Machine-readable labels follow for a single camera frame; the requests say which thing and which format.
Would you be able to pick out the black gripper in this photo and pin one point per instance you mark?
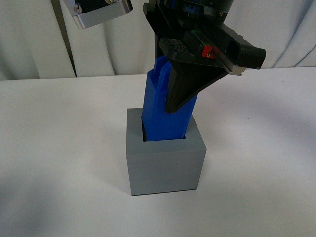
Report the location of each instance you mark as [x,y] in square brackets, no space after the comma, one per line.
[200,47]

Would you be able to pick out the blue plastic insert part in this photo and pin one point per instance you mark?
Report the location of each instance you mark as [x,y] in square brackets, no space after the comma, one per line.
[157,123]

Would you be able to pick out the gray square base block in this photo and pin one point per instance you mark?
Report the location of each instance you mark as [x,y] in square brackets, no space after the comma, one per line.
[162,166]

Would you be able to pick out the white curtain backdrop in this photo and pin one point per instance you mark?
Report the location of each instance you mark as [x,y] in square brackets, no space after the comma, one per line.
[40,40]

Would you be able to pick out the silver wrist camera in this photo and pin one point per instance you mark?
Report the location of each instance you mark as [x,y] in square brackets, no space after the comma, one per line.
[88,13]

